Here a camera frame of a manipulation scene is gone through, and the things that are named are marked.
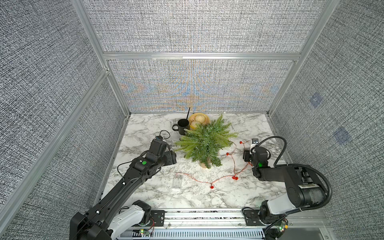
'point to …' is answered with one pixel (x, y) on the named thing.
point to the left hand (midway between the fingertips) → (173, 154)
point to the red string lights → (234, 176)
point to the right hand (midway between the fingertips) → (250, 145)
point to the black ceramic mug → (182, 124)
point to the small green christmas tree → (205, 142)
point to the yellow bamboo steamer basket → (198, 118)
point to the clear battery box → (177, 182)
